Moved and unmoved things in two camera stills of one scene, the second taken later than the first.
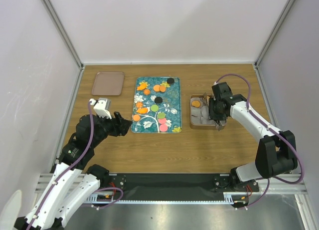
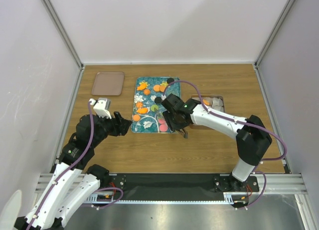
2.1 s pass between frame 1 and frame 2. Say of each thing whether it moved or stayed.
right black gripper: moved
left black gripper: stayed
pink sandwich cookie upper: stayed
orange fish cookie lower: stayed
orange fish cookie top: stayed
